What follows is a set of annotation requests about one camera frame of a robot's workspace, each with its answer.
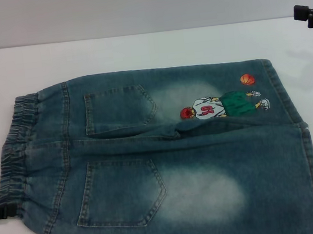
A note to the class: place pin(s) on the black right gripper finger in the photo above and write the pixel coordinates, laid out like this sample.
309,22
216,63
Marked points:
301,12

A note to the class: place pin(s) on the blue denim shorts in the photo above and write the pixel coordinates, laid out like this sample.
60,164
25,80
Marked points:
178,162

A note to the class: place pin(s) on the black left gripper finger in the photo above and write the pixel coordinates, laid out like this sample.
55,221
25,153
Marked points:
9,211

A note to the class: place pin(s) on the white tablecloth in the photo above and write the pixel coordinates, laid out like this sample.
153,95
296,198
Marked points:
138,54

